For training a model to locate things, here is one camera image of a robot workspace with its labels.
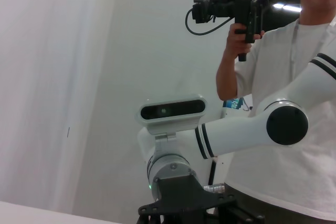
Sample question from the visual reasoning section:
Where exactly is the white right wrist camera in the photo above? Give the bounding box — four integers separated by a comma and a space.
134, 93, 207, 143

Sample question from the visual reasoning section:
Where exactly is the person's right forearm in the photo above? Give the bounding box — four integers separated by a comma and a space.
216, 49, 254, 101

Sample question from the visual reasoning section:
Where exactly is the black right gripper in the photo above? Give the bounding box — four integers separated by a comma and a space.
136, 175, 266, 224

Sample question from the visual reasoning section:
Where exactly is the person's right hand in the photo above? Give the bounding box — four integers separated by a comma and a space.
225, 22, 265, 59

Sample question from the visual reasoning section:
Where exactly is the ceiling light panel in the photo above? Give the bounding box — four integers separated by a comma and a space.
272, 3, 302, 13

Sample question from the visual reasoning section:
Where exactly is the person in white shirt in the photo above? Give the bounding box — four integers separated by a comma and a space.
225, 0, 336, 224

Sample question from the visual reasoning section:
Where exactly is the black video camera rig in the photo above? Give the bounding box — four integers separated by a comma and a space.
191, 0, 300, 62

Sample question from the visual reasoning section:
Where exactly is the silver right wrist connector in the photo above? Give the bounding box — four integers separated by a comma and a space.
203, 184, 224, 194

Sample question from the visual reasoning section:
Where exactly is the black camera cable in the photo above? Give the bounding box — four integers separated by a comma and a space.
185, 8, 235, 36

